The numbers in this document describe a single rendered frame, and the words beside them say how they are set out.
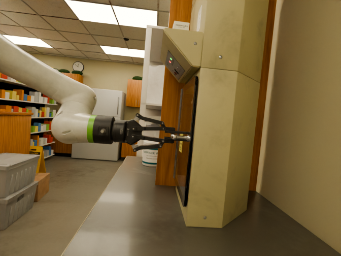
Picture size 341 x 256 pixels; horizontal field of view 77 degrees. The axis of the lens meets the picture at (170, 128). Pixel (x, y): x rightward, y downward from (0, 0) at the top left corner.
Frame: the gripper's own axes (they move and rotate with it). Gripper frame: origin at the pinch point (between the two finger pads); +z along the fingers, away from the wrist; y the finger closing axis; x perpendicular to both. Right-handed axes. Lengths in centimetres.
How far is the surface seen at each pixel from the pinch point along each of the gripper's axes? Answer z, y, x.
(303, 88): 48, 21, 5
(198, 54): 3.6, 24.5, -11.0
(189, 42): 0.6, 27.5, -11.0
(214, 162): 11.2, -6.1, -10.9
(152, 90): -10, 30, 131
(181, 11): 1, 54, 26
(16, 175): -144, -68, 160
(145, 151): -11, -17, 63
